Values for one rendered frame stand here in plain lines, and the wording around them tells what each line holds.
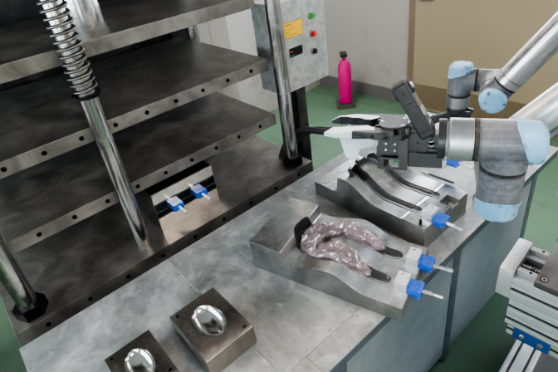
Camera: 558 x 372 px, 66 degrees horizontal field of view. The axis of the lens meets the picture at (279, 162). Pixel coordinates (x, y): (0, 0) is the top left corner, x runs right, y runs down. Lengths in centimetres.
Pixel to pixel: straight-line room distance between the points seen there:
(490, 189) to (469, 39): 311
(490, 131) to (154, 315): 108
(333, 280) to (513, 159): 69
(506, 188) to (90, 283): 134
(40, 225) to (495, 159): 132
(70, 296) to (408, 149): 125
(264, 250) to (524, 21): 285
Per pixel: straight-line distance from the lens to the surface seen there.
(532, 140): 79
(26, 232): 158
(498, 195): 83
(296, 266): 135
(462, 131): 78
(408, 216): 149
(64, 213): 159
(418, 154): 80
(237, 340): 122
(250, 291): 141
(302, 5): 198
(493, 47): 384
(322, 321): 130
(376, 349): 153
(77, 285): 169
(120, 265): 168
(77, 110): 168
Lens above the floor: 183
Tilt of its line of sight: 31 degrees down
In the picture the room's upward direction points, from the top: 8 degrees counter-clockwise
